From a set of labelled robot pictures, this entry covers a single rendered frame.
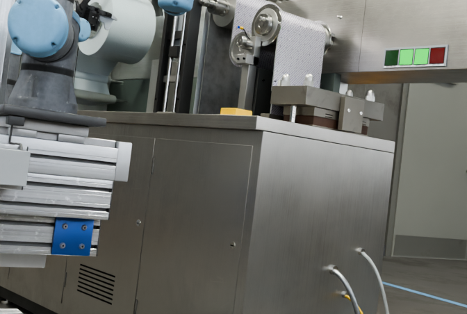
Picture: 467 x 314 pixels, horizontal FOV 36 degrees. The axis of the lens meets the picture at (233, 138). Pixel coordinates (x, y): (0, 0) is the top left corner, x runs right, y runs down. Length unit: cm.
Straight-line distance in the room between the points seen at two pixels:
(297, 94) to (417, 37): 48
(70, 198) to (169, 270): 80
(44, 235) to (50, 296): 137
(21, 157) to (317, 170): 106
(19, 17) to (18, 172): 30
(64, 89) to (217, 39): 126
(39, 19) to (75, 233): 50
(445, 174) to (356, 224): 618
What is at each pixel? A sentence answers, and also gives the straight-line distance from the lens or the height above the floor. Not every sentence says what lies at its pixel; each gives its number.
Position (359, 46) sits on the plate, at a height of 123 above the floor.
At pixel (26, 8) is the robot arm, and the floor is 101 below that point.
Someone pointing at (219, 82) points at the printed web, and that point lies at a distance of 278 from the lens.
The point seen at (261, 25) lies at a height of 124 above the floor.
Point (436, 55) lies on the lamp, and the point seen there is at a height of 118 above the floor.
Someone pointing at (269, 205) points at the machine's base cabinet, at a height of 65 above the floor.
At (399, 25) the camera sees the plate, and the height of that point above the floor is 130.
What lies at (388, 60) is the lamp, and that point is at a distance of 254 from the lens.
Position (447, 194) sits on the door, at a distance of 859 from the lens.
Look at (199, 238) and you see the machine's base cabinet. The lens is 223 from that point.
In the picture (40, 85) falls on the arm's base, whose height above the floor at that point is 87.
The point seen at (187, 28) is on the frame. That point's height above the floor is 123.
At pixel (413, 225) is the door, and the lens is 824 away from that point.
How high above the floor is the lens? 74
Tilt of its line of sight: 2 degrees up
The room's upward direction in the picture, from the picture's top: 7 degrees clockwise
